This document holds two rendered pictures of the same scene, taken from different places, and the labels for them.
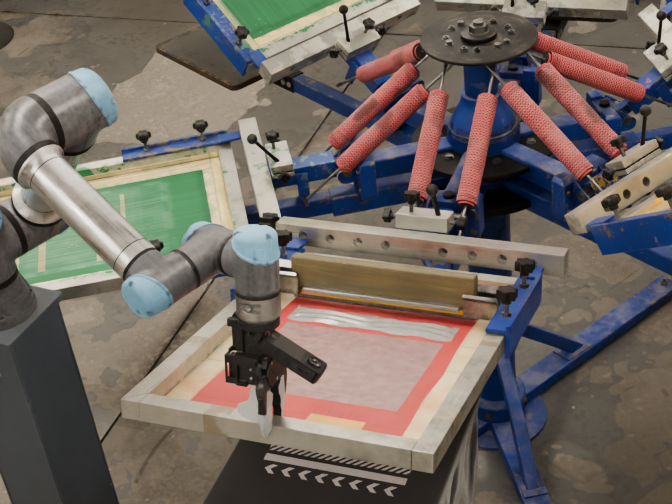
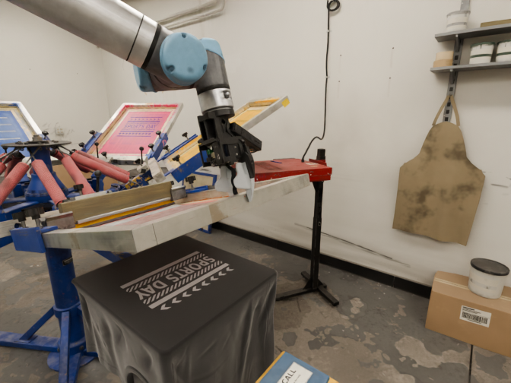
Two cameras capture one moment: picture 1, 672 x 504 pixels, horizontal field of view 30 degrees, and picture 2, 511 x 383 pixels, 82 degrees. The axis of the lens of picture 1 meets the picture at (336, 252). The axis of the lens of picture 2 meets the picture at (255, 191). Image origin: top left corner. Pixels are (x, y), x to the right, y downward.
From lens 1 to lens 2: 2.07 m
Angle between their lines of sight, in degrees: 71
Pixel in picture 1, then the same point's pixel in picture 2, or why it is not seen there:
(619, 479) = not seen: hidden behind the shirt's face
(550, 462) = not seen: hidden behind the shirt
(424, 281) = (148, 190)
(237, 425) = (232, 203)
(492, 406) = (80, 341)
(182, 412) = (193, 212)
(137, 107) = not seen: outside the picture
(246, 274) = (220, 66)
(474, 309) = (177, 194)
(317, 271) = (84, 207)
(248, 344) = (222, 133)
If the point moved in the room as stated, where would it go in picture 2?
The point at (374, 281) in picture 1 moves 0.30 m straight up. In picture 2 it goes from (122, 200) to (112, 113)
